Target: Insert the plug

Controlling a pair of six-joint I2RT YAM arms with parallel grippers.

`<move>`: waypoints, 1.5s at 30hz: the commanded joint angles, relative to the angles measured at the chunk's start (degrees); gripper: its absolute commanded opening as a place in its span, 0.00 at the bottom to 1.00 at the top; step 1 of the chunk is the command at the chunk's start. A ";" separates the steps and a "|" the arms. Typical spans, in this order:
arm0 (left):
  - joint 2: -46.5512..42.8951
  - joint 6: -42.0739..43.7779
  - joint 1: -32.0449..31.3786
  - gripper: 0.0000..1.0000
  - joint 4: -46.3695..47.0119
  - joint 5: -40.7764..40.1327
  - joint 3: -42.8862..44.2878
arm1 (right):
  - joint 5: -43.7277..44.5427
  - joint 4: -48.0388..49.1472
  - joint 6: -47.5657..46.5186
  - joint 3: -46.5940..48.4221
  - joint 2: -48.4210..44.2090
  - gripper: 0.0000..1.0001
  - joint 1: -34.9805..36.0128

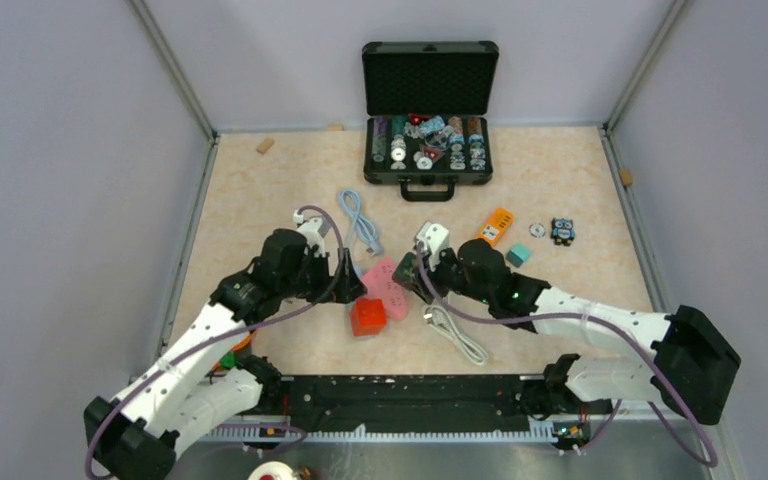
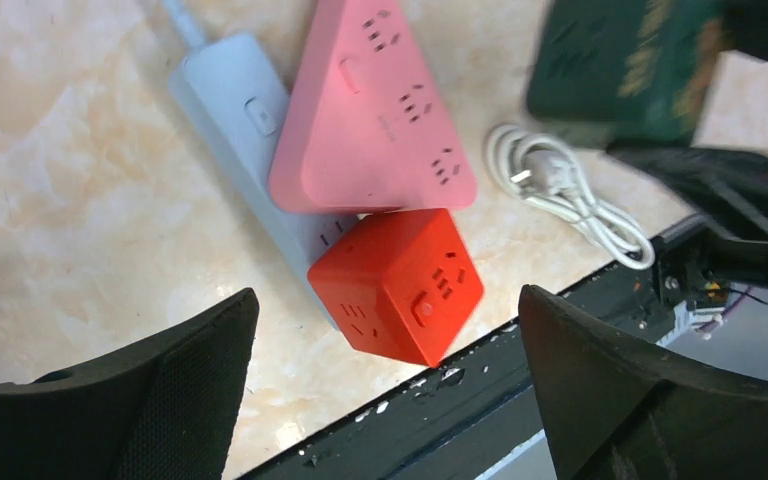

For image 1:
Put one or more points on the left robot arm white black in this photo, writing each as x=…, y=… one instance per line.
x=144, y=430

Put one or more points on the red white emergency button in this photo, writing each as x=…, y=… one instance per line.
x=276, y=470

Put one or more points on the red cube socket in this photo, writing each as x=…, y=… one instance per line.
x=367, y=317

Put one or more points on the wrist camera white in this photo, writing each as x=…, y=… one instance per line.
x=315, y=229
x=432, y=238

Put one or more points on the wooden block left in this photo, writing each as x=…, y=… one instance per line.
x=265, y=145

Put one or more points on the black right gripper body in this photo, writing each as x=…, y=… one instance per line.
x=448, y=275

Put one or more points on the small white round disc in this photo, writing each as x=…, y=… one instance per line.
x=537, y=230

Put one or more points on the wooden block right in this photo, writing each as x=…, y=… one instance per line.
x=625, y=177

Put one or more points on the blue owl figure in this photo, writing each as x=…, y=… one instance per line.
x=562, y=231

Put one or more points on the pink triangular power strip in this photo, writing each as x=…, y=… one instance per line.
x=379, y=285

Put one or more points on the orange tape roll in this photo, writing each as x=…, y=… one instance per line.
x=228, y=360

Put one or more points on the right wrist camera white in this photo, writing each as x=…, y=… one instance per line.
x=432, y=238

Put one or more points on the black open carrying case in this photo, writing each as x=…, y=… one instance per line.
x=426, y=103

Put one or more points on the orange power strip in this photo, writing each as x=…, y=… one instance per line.
x=495, y=226

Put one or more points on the teal small cube adapter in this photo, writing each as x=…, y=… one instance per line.
x=518, y=255

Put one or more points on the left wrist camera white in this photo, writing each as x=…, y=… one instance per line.
x=315, y=229

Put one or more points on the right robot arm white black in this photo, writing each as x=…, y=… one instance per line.
x=679, y=358

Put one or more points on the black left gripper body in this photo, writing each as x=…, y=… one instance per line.
x=312, y=276

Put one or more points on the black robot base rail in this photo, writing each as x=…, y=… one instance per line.
x=419, y=403

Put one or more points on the dark green cube socket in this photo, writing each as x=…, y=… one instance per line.
x=406, y=273

